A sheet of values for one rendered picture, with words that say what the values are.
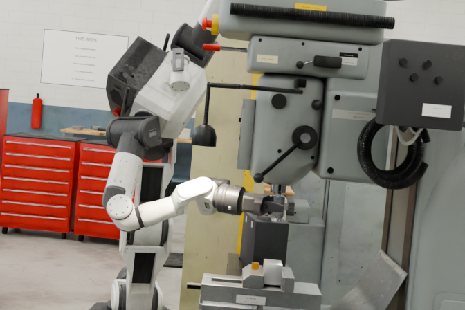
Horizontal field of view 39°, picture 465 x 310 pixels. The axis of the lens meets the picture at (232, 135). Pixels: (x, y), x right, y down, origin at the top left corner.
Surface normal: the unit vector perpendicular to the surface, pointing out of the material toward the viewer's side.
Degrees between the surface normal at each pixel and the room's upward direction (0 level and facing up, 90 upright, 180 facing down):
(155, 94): 58
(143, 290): 28
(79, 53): 90
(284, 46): 90
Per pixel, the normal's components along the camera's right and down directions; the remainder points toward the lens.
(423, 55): 0.02, 0.05
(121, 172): -0.06, -0.46
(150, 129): 0.91, -0.01
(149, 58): 0.24, -0.46
